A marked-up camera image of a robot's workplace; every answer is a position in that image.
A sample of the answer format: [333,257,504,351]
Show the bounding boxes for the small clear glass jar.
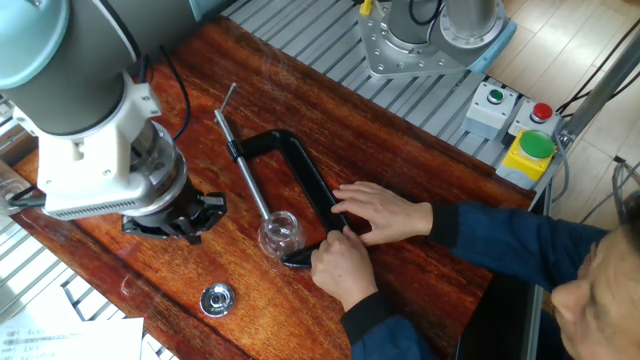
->
[257,209,308,261]

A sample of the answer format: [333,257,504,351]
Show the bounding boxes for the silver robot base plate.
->
[357,1,469,81]

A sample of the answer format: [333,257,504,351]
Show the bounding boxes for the white printed paper sheets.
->
[0,284,146,360]

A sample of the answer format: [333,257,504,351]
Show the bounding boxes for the grey box with green button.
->
[460,81,520,141]

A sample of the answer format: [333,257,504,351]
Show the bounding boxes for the right forearm in blue sleeve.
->
[427,201,609,294]

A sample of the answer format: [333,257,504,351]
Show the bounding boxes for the person's head with black hair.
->
[549,189,640,360]

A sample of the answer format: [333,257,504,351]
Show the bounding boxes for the grey box with red button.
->
[507,98,565,140]

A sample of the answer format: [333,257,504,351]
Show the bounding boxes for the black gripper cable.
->
[137,44,193,143]

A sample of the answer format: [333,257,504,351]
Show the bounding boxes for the person's left hand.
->
[309,225,380,314]

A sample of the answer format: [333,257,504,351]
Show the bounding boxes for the clear plastic cup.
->
[0,159,32,217]

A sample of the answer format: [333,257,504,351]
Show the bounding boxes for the left forearm in blue sleeve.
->
[341,291,436,360]

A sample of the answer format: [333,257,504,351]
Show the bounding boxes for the silver metal jar lid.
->
[199,282,237,319]

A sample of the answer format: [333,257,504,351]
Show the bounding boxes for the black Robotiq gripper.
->
[121,177,228,246]

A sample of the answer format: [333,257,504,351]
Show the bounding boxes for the black flat panel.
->
[455,269,546,360]

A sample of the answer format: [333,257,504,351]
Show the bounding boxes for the black C-clamp with steel screw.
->
[213,82,352,270]

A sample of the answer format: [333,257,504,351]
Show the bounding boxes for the person's right hand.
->
[330,180,435,247]

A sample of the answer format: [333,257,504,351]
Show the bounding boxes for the grey cable bundle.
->
[548,142,640,226]

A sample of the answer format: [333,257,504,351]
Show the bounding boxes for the aluminium frame post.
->
[555,39,640,151]

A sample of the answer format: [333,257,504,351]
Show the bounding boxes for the yellow box green mushroom button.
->
[494,128,557,191]

